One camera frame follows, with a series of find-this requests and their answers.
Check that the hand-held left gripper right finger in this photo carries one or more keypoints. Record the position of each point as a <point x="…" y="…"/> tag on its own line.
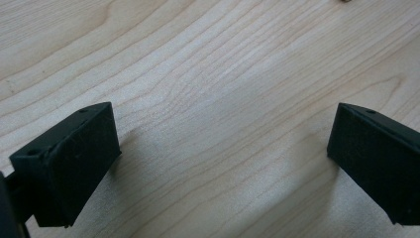
<point x="379" y="165"/>

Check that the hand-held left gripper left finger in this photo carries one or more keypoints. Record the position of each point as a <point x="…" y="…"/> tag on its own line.
<point x="72" y="165"/>

